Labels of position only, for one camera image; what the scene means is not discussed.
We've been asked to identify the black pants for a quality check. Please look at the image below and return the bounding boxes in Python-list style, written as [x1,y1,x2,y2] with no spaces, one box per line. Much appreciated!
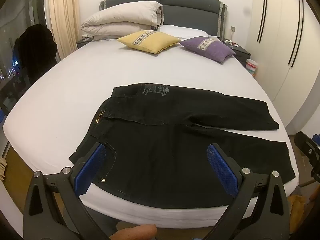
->
[69,82,296,209]

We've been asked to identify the yellow paper bag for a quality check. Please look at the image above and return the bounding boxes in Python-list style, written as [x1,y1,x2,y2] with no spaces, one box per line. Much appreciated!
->
[287,194,309,221]

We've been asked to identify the black wardrobe handle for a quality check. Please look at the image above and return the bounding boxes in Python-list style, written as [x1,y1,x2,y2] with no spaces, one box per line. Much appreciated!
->
[287,0,300,65]
[259,0,268,43]
[290,0,304,68]

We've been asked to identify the dark window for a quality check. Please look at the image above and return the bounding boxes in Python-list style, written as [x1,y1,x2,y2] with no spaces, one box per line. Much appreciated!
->
[0,0,48,105]

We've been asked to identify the purple cushion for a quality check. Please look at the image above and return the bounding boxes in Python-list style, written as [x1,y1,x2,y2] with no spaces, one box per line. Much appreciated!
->
[179,36,236,63]

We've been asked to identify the white bed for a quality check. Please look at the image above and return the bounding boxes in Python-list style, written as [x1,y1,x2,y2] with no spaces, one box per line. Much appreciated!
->
[2,24,300,230]

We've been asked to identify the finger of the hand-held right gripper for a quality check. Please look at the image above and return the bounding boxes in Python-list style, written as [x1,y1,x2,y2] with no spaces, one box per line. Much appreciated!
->
[294,131,320,166]
[299,166,320,188]

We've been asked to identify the grey nightstand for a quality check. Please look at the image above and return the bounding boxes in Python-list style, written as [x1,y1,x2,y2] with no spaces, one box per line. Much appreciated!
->
[76,39,94,49]
[222,40,251,64]

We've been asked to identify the beige curtain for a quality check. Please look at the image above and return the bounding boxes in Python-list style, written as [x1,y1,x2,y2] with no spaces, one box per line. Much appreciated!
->
[49,0,81,60]

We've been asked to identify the beige cord bundle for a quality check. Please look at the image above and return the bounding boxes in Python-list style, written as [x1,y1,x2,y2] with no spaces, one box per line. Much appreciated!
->
[0,157,8,181]

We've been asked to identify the white wardrobe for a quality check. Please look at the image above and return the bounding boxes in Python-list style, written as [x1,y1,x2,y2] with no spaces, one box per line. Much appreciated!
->
[246,0,320,135]

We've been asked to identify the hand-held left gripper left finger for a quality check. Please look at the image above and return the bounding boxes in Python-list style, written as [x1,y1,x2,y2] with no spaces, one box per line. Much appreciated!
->
[22,142,111,240]

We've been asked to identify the striped bucket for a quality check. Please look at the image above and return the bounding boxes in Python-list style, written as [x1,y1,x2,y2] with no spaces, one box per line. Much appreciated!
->
[245,59,259,77]

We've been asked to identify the grey padded headboard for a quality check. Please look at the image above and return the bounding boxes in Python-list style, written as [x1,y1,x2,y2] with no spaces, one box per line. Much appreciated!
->
[99,0,228,42]

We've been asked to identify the white pillow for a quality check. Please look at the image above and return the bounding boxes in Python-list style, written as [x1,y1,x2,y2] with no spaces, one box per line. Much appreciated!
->
[160,24,209,39]

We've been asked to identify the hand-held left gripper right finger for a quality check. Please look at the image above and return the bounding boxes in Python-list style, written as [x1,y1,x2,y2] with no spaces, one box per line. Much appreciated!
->
[207,143,294,240]

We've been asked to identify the yellow cushion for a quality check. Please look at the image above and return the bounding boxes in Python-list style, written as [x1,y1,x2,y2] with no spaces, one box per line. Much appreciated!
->
[117,30,181,55]

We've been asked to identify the folded cream duvet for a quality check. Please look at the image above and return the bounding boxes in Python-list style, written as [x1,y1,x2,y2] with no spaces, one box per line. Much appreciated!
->
[80,1,164,36]

